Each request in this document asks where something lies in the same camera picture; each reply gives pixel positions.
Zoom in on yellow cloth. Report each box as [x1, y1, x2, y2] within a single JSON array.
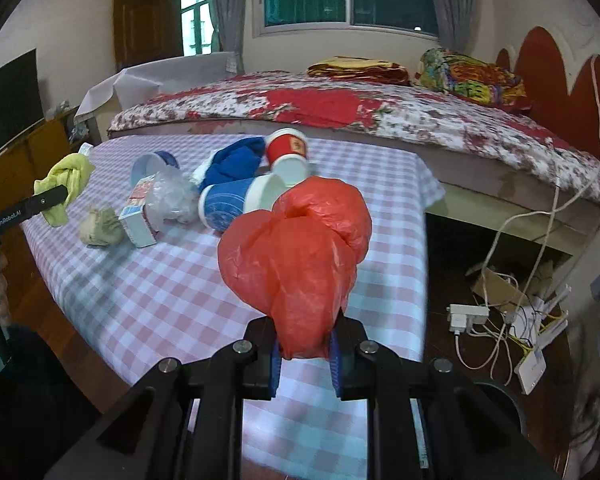
[[33, 153, 95, 228]]

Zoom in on milk carton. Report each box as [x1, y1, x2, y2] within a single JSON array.
[[118, 176, 158, 248]]

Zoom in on clear plastic bag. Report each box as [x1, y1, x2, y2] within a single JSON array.
[[145, 166, 199, 232]]

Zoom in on red plastic bag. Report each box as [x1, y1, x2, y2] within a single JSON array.
[[218, 177, 373, 360]]

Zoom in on blue patterned paper cup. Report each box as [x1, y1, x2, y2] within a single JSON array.
[[198, 174, 287, 232]]

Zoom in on light blue paper cup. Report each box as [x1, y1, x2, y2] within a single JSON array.
[[130, 151, 180, 186]]

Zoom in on black television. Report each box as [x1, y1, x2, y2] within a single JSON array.
[[0, 49, 44, 151]]

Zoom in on white sheet covered table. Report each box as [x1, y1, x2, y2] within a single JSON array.
[[76, 52, 242, 118]]

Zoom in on pink checkered tablecloth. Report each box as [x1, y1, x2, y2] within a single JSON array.
[[23, 134, 443, 479]]

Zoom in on white power strip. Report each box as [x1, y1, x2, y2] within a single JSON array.
[[446, 304, 490, 335]]

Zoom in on blue crumpled cloth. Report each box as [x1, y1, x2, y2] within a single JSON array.
[[189, 136, 265, 192]]

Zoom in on white router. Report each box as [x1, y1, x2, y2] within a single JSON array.
[[505, 285, 572, 396]]

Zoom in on cardboard box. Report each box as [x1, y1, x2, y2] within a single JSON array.
[[466, 261, 554, 313]]

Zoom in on wooden door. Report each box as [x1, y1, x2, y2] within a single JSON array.
[[114, 0, 183, 72]]

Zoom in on red paper cup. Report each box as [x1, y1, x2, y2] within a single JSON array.
[[265, 128, 310, 188]]

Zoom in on grey curtain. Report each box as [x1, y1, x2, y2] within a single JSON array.
[[209, 0, 246, 74]]

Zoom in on floral red bedspread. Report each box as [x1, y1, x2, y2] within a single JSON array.
[[109, 72, 600, 203]]

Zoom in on folded yellow red blanket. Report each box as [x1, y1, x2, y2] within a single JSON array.
[[306, 55, 410, 84]]

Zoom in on colourful pillow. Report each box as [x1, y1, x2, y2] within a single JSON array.
[[415, 48, 531, 112]]

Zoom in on red heart headboard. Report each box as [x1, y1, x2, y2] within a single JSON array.
[[495, 26, 600, 158]]

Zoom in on white cable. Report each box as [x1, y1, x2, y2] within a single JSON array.
[[453, 54, 600, 386]]

